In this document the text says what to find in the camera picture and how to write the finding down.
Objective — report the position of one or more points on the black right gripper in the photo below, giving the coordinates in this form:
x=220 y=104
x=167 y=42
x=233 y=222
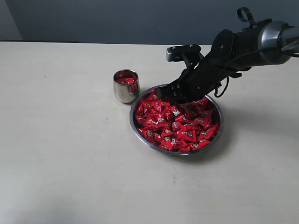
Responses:
x=196 y=83

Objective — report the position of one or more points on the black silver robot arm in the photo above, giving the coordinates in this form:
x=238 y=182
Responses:
x=265 y=43

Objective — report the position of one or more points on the round steel bowl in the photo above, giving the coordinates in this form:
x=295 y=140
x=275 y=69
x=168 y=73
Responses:
x=140 y=130

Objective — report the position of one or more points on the stainless steel cup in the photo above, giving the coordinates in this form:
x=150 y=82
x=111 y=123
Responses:
x=127 y=93

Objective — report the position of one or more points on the red wrapped candy pile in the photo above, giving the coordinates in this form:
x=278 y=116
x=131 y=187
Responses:
x=177 y=126

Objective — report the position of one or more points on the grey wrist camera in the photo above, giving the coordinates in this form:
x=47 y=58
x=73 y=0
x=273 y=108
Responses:
x=179 y=53

